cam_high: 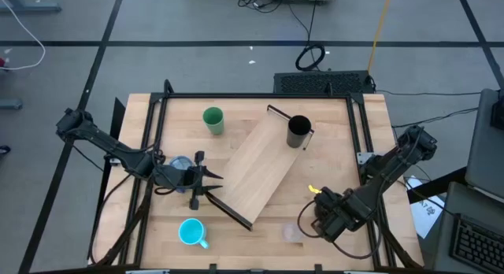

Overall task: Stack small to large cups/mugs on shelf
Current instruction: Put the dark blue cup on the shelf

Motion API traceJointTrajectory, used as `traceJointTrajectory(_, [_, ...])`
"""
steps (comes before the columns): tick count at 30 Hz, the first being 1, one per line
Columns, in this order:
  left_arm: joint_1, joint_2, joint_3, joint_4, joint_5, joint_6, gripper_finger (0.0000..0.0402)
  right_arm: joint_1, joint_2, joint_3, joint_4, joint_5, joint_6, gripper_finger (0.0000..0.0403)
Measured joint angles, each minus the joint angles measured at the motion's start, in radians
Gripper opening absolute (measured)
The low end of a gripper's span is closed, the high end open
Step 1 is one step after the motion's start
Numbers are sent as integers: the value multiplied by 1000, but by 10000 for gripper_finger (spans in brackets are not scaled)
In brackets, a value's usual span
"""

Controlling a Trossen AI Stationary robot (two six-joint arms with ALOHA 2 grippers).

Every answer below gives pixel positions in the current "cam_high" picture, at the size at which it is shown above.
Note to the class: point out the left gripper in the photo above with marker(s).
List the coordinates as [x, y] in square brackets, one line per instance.
[177, 177]

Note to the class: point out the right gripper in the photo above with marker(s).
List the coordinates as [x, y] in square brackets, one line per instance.
[334, 215]

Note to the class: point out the blue tumbler mug with lid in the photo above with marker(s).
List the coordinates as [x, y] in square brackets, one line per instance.
[181, 161]

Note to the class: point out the cyan mug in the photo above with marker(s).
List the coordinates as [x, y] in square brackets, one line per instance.
[191, 231]

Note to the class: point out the green plastic cup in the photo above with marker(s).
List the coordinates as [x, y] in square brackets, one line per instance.
[213, 118]

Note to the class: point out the tall black cup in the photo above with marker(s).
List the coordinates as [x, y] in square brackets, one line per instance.
[298, 128]

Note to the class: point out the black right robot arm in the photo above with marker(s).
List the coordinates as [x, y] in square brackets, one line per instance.
[393, 167]

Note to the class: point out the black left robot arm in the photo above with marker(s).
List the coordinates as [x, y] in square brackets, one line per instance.
[106, 146]

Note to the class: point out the yellow tag on right arm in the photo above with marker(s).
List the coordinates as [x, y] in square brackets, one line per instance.
[314, 189]

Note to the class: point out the wooden tray board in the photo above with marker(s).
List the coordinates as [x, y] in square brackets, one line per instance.
[258, 167]

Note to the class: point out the white paper sheet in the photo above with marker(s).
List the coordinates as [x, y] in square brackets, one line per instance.
[427, 219]

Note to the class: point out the grey desk surface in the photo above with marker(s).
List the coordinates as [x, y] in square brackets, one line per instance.
[443, 242]

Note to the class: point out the black side panel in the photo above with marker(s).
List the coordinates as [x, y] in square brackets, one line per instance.
[117, 116]

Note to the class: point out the black computer case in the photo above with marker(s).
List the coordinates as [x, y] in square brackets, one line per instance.
[323, 83]

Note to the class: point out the black keyboard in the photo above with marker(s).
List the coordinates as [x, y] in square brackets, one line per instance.
[478, 246]

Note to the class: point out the grey laptop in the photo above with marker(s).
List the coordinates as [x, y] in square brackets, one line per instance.
[486, 156]

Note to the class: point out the grey furniture foot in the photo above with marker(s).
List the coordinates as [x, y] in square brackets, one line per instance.
[10, 104]

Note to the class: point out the grey desk leg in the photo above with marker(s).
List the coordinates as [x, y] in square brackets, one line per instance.
[35, 7]

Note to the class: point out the silver arm base bracket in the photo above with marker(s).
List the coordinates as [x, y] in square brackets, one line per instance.
[362, 158]
[115, 161]

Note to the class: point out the black aluminium table frame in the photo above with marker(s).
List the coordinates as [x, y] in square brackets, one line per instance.
[256, 96]

